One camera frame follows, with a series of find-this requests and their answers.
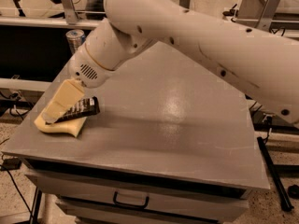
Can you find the black pole on floor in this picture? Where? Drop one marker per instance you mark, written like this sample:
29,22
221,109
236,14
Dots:
285,202

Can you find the grey drawer with black handle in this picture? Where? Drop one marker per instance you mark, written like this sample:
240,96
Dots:
96,200

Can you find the yellow wavy sponge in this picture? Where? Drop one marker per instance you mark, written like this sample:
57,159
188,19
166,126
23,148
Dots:
72,126

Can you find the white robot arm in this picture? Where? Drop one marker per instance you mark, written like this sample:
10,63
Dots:
263,66

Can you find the metal bracket right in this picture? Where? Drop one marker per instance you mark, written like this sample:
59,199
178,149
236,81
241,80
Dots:
269,10

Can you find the metal bracket left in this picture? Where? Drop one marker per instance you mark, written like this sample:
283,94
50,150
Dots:
69,12

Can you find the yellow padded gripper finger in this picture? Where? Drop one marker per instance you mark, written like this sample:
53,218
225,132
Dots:
68,93

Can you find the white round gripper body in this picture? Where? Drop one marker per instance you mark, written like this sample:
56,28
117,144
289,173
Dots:
84,68

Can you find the black rxbar chocolate bar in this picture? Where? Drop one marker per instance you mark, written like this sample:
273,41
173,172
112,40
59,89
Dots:
83,108

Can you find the silver blue energy drink can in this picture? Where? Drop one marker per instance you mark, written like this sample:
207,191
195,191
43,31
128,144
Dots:
76,39

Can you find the horizontal metal rail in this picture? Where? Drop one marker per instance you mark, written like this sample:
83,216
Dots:
48,23

